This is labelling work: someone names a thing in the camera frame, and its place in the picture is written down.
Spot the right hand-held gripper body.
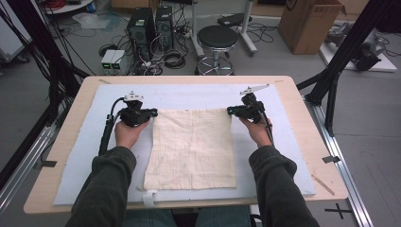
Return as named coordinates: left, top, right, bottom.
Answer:
left=234, top=83, right=270, bottom=124

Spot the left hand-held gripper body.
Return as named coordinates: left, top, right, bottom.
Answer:
left=118, top=91, right=150, bottom=128

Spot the cream checked cloth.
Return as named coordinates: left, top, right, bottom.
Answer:
left=135, top=108, right=238, bottom=209

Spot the person's left hand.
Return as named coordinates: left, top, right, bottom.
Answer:
left=113, top=119, right=152, bottom=150

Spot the person's right hand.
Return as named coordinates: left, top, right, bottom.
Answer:
left=237, top=116, right=274, bottom=149

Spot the white foam mat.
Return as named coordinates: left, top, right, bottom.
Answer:
left=52, top=82, right=317, bottom=206

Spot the white power supply unit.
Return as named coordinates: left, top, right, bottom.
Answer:
left=100, top=48, right=117, bottom=71
left=110, top=49, right=126, bottom=71

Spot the black round stool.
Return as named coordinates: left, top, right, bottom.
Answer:
left=195, top=25, right=240, bottom=77

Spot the large black computer tower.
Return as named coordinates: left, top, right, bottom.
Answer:
left=126, top=7, right=156, bottom=61

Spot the slim black computer tower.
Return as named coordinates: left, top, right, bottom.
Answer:
left=154, top=5, right=175, bottom=50

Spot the flat black case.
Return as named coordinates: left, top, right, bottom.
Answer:
left=217, top=12, right=253, bottom=28

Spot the black tape piece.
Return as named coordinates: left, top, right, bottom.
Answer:
left=322, top=154, right=341, bottom=165
left=32, top=159, right=58, bottom=170

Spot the cardboard box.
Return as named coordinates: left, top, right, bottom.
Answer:
left=277, top=0, right=347, bottom=56

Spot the clear plastic bag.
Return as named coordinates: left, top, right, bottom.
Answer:
left=72, top=11, right=123, bottom=31

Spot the person's left leg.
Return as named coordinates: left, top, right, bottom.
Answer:
left=122, top=208, right=178, bottom=227

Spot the person's leg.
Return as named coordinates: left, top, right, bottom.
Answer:
left=195, top=205, right=252, bottom=227
left=122, top=208, right=178, bottom=227

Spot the thin wooden stick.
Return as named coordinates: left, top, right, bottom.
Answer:
left=311, top=173, right=336, bottom=197

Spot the person's right leg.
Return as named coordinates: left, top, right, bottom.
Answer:
left=195, top=205, right=252, bottom=227

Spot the black tape cross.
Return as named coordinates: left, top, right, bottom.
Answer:
left=323, top=202, right=353, bottom=220

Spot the white board with device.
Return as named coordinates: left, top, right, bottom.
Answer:
left=319, top=21, right=398, bottom=73

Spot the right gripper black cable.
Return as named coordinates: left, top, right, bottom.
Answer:
left=258, top=102, right=275, bottom=148

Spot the coil of black cables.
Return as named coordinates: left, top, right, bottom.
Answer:
left=162, top=48, right=187, bottom=70

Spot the black metal frame stand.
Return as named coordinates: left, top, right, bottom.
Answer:
left=295, top=0, right=393, bottom=137
left=0, top=0, right=91, bottom=127

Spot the aluminium rail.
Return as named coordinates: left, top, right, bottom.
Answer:
left=304, top=95, right=375, bottom=227
left=0, top=125, right=57, bottom=216

